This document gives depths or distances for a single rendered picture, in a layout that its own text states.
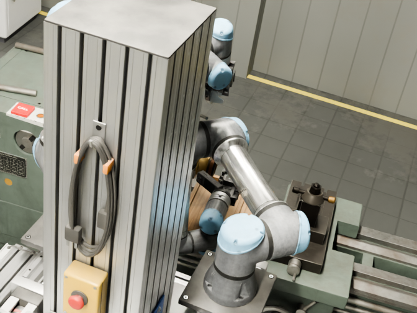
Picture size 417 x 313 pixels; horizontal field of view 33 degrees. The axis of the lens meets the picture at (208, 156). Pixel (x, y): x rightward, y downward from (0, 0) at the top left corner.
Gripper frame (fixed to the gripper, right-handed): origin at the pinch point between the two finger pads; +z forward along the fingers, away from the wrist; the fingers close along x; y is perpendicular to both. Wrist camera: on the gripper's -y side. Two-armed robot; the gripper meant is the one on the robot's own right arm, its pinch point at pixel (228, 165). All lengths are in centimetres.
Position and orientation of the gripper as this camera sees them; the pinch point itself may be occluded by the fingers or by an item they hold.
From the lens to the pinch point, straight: 262.0
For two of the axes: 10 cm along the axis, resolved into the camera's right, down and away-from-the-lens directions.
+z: 2.6, -5.4, 8.0
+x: 1.4, -8.0, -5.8
